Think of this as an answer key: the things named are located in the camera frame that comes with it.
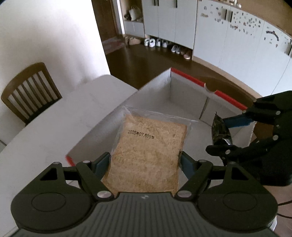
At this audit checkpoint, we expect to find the dark speckled pouch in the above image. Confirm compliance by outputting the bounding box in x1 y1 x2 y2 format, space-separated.
211 113 233 146

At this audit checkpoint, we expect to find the brown chair beside box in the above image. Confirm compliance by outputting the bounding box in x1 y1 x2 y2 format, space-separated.
198 77 255 108

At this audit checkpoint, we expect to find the red cardboard shoe box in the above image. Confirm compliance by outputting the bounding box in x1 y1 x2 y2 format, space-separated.
66 68 246 165

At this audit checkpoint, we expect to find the brown wooden slatted chair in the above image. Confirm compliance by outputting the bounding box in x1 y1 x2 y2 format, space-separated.
1 62 62 125

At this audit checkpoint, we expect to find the white shoe pair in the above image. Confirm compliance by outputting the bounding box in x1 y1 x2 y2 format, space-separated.
144 38 156 48

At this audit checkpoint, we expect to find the patterned door mat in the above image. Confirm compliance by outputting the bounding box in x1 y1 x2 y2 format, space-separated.
102 37 125 55

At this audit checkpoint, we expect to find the dark brown entrance door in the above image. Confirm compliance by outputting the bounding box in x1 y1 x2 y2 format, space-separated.
92 0 118 41

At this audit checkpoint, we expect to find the white wall cabinet unit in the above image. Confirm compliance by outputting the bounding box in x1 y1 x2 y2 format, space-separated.
123 0 292 97

